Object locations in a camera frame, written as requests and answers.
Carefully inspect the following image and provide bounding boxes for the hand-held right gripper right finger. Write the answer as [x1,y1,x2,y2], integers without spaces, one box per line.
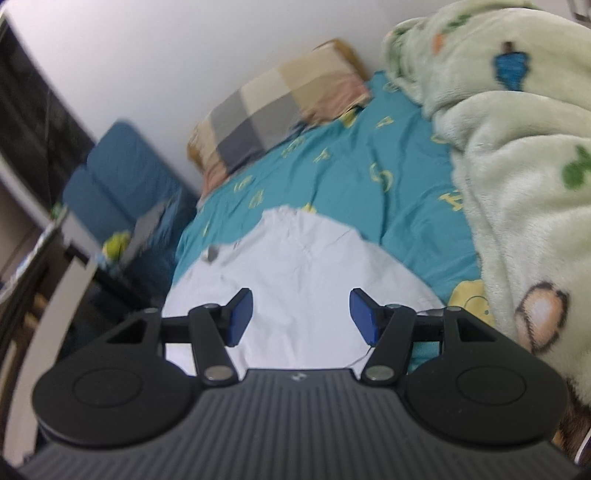
[348,287,497,386]

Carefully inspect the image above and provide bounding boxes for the yellow plush toy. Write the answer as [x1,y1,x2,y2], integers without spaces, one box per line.
[102,231,132,260]

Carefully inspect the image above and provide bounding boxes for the plaid pillow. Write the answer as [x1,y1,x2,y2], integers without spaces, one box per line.
[187,44,372,185]

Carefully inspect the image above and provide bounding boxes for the blue covered chair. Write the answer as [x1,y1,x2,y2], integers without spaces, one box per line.
[62,119,201,296]

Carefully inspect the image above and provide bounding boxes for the brown pillow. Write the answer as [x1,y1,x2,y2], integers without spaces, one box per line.
[318,39,370,80]

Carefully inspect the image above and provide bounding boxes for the teal printed bedsheet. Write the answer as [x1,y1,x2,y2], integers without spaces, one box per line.
[173,69,497,374]

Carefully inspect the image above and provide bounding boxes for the green printed fleece blanket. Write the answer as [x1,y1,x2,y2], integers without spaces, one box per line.
[381,0,591,416]

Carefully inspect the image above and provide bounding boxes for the white garment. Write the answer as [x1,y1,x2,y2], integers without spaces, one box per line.
[163,206,446,370]

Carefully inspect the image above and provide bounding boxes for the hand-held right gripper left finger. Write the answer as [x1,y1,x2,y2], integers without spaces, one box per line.
[104,287,254,386]

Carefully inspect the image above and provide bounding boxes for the grey cloth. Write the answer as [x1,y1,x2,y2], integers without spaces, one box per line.
[124,202,171,265]

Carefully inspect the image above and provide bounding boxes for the dark glossy panel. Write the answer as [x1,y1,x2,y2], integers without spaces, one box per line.
[0,14,95,217]

